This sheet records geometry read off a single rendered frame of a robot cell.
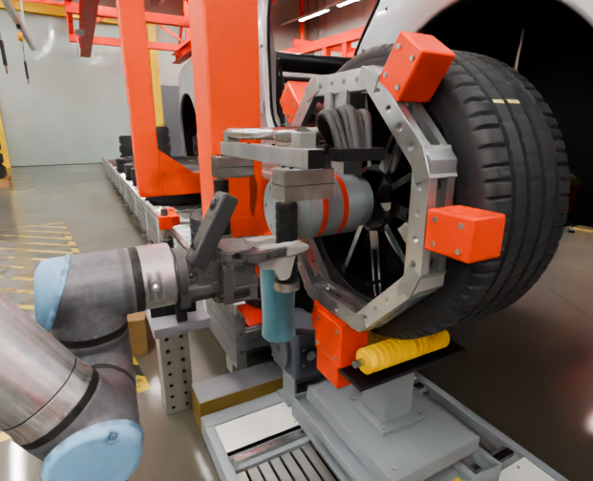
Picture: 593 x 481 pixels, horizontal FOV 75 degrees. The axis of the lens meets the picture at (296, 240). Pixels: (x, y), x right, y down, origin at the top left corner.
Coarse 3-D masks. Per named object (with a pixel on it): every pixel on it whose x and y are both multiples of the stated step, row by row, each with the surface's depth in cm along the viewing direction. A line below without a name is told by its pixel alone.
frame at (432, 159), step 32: (320, 96) 89; (384, 96) 69; (416, 128) 64; (416, 160) 63; (448, 160) 63; (416, 192) 65; (448, 192) 65; (416, 224) 66; (320, 256) 107; (416, 256) 67; (320, 288) 99; (416, 288) 68; (352, 320) 86; (384, 320) 83
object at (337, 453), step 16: (304, 400) 129; (304, 416) 121; (320, 416) 122; (320, 432) 113; (336, 432) 115; (320, 448) 114; (336, 448) 110; (480, 448) 107; (336, 464) 106; (352, 464) 104; (464, 464) 101; (480, 464) 104; (496, 464) 103; (352, 480) 100; (368, 480) 99; (432, 480) 99; (448, 480) 99; (464, 480) 99; (480, 480) 98; (496, 480) 102
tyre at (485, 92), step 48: (384, 48) 79; (480, 96) 65; (528, 96) 72; (480, 144) 63; (528, 144) 67; (480, 192) 64; (528, 192) 67; (528, 240) 69; (480, 288) 69; (528, 288) 80; (384, 336) 92
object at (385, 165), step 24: (384, 120) 107; (384, 144) 116; (384, 168) 86; (408, 192) 87; (384, 216) 95; (408, 216) 83; (336, 240) 113; (360, 240) 99; (384, 240) 92; (336, 264) 107; (360, 264) 110; (384, 264) 93; (360, 288) 100; (384, 288) 93
